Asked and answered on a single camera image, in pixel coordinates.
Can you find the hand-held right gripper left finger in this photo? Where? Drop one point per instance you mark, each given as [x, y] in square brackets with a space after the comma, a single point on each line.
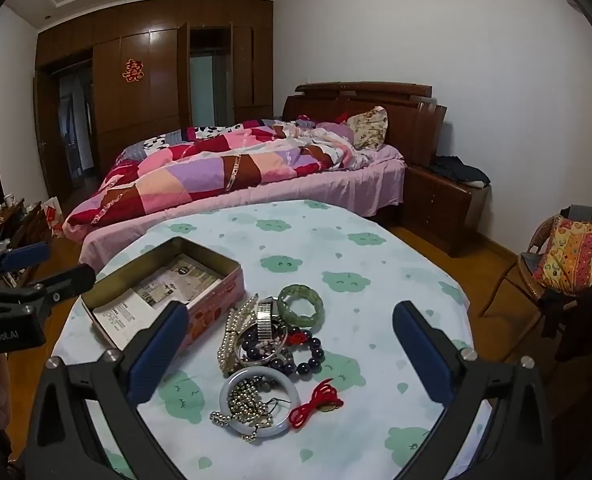
[156, 355]

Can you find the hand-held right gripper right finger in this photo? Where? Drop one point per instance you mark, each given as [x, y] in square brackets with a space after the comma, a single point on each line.
[423, 355]

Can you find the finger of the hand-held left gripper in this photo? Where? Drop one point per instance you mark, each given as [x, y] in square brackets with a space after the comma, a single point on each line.
[68, 280]
[25, 256]

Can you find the pink tin box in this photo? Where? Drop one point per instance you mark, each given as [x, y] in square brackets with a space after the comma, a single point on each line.
[215, 305]

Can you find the silver metal wristwatch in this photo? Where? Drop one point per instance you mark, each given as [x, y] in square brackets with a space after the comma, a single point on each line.
[265, 322]

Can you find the white jade bangle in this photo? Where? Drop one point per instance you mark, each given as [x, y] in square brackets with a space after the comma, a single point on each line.
[289, 385]

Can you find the wooden dresser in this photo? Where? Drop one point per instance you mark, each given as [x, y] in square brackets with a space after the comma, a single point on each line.
[15, 230]

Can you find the red and white gift bag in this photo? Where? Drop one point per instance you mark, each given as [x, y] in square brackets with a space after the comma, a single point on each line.
[51, 217]

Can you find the printed paper leaflet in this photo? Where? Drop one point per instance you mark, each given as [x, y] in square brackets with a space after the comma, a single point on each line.
[175, 280]

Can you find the red bead charm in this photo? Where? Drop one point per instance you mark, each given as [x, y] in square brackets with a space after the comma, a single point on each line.
[301, 337]

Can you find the wicker chair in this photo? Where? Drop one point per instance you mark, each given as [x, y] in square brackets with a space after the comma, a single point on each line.
[523, 265]

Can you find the wooden nightstand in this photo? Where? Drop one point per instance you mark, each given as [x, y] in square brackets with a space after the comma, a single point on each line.
[441, 210]

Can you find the dark garment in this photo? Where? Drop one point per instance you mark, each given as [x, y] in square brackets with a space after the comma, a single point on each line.
[576, 320]

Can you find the cloud print tablecloth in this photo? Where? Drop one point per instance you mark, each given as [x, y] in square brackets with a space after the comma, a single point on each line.
[301, 240]

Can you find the patchwork quilt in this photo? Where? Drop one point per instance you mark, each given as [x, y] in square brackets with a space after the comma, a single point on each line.
[200, 170]

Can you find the colourful patterned cushion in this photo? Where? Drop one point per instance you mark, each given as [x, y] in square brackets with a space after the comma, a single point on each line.
[576, 255]

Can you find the dark folded clothes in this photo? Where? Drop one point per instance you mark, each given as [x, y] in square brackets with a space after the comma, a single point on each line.
[458, 170]

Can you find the brown wooden wardrobe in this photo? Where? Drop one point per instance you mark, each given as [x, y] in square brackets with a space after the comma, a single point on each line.
[150, 110]

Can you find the bed with patchwork quilt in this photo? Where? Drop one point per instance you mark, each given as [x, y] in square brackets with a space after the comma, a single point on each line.
[326, 185]

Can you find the floral pillow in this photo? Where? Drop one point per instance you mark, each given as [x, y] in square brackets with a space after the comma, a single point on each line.
[368, 127]

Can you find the wooden bed headboard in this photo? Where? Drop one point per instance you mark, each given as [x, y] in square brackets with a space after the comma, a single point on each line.
[406, 120]

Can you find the red paper wall decoration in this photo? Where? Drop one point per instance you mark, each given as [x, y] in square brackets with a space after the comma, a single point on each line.
[133, 71]

